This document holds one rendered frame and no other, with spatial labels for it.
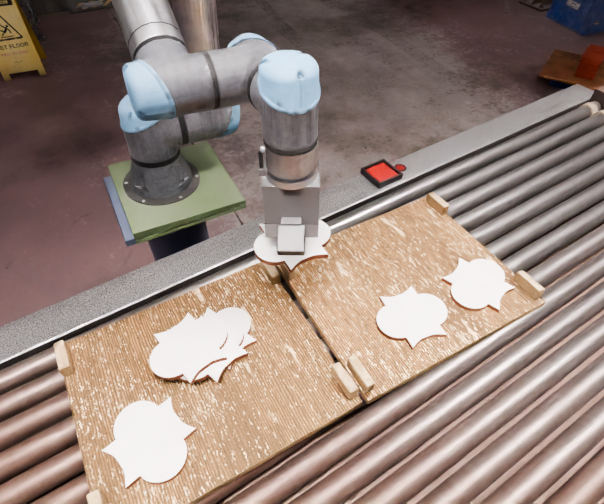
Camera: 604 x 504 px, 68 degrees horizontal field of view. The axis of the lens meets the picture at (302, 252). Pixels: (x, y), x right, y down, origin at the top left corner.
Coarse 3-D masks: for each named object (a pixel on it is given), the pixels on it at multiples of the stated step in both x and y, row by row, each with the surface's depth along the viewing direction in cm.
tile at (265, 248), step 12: (264, 228) 77; (324, 228) 77; (264, 240) 75; (276, 240) 75; (312, 240) 75; (324, 240) 75; (264, 252) 74; (276, 252) 74; (312, 252) 74; (324, 252) 74; (276, 264) 73; (288, 264) 72; (300, 264) 73
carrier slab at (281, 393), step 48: (240, 288) 87; (96, 336) 79; (144, 336) 79; (288, 336) 79; (96, 384) 73; (144, 384) 73; (192, 384) 73; (240, 384) 73; (288, 384) 73; (336, 384) 73; (96, 432) 68; (240, 432) 68; (288, 432) 68; (96, 480) 63; (144, 480) 63; (192, 480) 63
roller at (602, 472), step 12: (600, 456) 68; (588, 468) 67; (600, 468) 66; (576, 480) 66; (588, 480) 65; (600, 480) 65; (564, 492) 64; (576, 492) 64; (588, 492) 64; (600, 492) 64
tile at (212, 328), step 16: (192, 320) 78; (208, 320) 78; (160, 336) 76; (176, 336) 76; (192, 336) 76; (208, 336) 76; (224, 336) 76; (160, 352) 74; (176, 352) 74; (192, 352) 74; (208, 352) 74; (160, 368) 72; (176, 368) 72; (192, 368) 72
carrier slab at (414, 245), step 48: (336, 240) 95; (384, 240) 95; (432, 240) 95; (336, 288) 87; (384, 288) 87; (432, 288) 87; (336, 336) 79; (384, 336) 79; (480, 336) 79; (384, 384) 73
